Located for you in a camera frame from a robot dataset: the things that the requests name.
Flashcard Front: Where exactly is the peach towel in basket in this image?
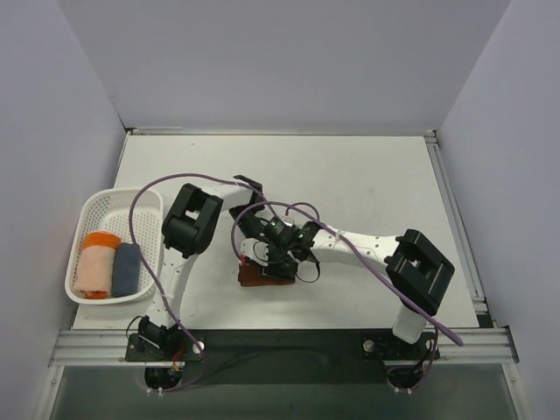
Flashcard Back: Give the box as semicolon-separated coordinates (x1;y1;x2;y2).
72;245;116;299

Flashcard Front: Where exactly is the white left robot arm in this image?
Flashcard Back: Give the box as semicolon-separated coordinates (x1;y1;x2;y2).
138;175;264;361

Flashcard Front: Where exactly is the orange towel in basket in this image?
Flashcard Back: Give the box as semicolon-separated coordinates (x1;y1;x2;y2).
82;231;122;301

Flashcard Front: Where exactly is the blue towel in basket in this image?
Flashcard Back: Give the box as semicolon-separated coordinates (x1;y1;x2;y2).
111;243;141;298

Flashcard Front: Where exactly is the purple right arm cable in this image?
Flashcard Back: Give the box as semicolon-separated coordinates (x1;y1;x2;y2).
283;201;465;391

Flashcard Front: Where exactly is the brown towel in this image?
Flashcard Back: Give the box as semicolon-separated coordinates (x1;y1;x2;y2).
237;262;295;287

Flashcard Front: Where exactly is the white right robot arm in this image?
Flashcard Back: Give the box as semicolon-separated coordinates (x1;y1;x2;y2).
254;218;463;359

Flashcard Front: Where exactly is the aluminium front frame rail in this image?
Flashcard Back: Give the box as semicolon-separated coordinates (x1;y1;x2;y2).
49;328;519;367

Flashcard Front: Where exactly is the aluminium frame rail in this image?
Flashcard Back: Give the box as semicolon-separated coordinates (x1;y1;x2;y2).
49;328;519;367
126;127;438;138

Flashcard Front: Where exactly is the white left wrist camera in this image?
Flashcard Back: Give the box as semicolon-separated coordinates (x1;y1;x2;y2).
241;238;270;267

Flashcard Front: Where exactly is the white plastic basket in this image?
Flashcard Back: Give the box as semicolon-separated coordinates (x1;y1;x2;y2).
65;188;164;305

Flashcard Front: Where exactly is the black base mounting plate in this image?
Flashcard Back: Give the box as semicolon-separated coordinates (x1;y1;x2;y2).
124;329;440;390

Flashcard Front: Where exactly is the aluminium back frame rail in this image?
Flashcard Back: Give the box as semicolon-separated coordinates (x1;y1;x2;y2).
126;127;438;138

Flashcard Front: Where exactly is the aluminium right side rail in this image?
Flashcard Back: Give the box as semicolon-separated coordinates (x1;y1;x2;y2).
423;130;497;328

